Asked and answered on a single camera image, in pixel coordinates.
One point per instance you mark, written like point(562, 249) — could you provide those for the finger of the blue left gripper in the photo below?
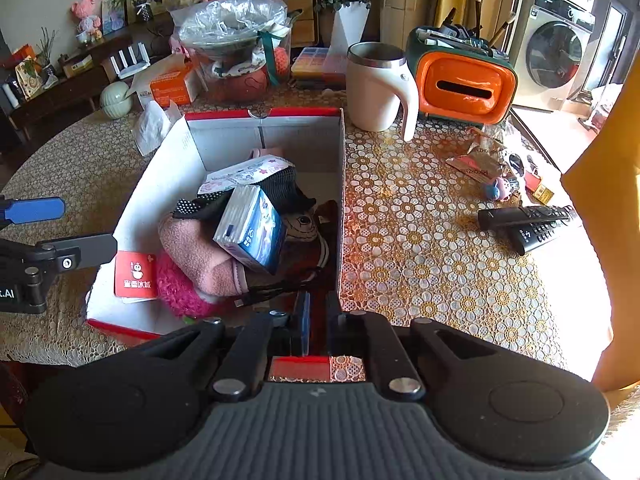
point(28, 211)

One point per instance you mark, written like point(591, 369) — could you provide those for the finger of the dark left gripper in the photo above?
point(80, 252)

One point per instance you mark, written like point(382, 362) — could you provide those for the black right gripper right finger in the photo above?
point(372, 339)

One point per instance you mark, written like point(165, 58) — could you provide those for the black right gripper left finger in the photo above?
point(274, 333)

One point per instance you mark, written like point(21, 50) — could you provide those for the red and white cardboard box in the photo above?
point(123, 298)

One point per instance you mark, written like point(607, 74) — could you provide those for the pink fluffy plush toy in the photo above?
point(180, 295)

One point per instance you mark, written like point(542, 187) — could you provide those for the pink fleece garment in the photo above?
point(190, 245)

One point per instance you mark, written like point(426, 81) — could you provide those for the blue tissue pack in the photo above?
point(255, 239)

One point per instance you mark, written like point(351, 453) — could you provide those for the black dotted pouch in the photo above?
point(281, 192)

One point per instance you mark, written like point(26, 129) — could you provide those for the patterned face mask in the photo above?
point(250, 172)

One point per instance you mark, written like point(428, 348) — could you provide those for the cream cartoon plush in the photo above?
point(300, 228)

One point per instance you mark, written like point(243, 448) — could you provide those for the wooden sideboard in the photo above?
point(156, 35)

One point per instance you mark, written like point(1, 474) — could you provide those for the green ceramic jar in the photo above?
point(115, 100)

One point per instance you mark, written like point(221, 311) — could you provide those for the white crumpled tissue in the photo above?
point(153, 126)

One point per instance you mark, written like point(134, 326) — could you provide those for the black remote control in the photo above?
point(499, 218)
point(528, 237)

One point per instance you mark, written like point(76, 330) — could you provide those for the white router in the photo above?
point(129, 62)

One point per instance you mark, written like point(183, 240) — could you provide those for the pink bear figurine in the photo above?
point(89, 23)

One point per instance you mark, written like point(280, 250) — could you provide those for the orange tissue box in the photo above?
point(170, 80)

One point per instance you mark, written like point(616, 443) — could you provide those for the small blue pink toy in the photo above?
point(501, 189)

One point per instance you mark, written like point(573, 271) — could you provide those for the snack wrapper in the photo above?
point(479, 165)

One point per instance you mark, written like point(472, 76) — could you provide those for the small yellow box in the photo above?
point(542, 194)

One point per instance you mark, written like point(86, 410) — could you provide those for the basketball in container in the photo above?
point(248, 87)

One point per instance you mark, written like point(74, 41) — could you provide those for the white insulated mug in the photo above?
point(378, 82)

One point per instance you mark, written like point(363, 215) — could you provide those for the colourful clear organizer box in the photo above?
point(319, 65)

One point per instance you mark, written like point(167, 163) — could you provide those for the orange green tissue holder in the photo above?
point(458, 80)

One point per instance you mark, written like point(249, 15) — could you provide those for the clear plastic bag bundle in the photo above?
point(230, 24)

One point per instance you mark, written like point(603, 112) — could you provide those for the yellow chair back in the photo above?
point(603, 184)

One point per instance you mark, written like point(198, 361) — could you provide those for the washing machine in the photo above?
point(548, 45)

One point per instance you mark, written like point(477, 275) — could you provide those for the picture frame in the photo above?
point(113, 16)

